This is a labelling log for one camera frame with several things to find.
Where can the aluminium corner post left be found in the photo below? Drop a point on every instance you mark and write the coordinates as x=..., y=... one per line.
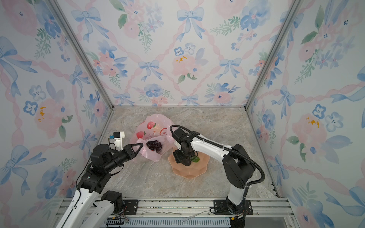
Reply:
x=64, y=23

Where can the aluminium corner post right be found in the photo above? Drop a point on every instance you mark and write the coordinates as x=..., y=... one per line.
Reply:
x=288, y=20

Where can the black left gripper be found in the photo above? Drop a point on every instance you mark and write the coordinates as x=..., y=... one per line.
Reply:
x=129, y=151

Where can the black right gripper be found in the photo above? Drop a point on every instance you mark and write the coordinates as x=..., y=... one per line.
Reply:
x=177, y=157

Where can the pink plastic bag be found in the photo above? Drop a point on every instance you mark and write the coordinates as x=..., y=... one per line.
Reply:
x=155, y=127

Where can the aluminium corner post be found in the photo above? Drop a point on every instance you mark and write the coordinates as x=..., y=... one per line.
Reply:
x=64, y=23
x=288, y=20

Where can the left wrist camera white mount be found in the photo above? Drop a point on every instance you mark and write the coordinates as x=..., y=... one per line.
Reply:
x=116, y=139

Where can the orange green papaya fruit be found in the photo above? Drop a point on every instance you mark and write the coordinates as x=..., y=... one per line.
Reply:
x=195, y=159

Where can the pink scalloped fruit plate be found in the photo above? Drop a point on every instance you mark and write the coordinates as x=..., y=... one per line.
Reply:
x=194, y=170

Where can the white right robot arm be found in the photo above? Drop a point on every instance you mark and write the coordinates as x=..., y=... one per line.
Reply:
x=238, y=167

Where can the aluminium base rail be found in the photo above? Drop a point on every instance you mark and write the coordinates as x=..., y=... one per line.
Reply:
x=175, y=213

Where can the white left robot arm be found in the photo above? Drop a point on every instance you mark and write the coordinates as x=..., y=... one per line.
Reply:
x=104, y=160

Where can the purple grape bunch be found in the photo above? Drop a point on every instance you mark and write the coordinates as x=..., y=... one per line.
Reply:
x=154, y=146

